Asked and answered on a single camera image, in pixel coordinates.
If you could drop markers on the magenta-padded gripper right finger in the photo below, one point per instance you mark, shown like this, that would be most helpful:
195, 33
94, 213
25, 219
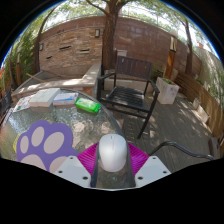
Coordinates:
151, 170

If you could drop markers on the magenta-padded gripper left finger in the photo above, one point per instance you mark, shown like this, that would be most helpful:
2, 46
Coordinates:
75, 170

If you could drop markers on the white computer mouse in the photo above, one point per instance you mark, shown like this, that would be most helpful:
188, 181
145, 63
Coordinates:
113, 151

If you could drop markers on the purple paw-shaped mouse pad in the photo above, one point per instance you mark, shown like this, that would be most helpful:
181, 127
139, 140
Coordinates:
43, 128

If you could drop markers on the black mesh chair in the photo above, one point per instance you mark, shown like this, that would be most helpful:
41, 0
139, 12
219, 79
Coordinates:
6, 100
180, 146

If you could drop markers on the yellow card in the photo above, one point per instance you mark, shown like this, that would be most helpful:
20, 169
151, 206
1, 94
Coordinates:
15, 144

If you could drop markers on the green wipes pack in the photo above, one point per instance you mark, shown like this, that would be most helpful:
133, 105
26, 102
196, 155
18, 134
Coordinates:
87, 105

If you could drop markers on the white and blue box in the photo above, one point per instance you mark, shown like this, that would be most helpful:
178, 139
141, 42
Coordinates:
65, 99

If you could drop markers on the white flat box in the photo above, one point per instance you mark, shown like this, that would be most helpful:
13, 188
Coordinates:
45, 97

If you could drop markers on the white square planter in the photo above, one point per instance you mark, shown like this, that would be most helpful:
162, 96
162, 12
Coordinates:
166, 91

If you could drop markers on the colourful printed leaflet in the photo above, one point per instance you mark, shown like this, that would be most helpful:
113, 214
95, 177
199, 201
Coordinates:
22, 104

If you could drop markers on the dark slatted garden chair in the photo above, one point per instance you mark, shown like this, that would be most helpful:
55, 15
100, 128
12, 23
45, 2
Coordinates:
131, 68

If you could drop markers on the white utility box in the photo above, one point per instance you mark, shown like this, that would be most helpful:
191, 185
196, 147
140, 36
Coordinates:
121, 52

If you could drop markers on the tree trunk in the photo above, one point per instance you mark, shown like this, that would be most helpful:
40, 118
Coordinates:
109, 40

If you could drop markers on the wooden post lamp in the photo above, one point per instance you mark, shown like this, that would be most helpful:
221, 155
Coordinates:
170, 63
18, 71

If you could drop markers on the wall lamp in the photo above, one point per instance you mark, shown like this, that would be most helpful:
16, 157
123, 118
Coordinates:
41, 46
97, 33

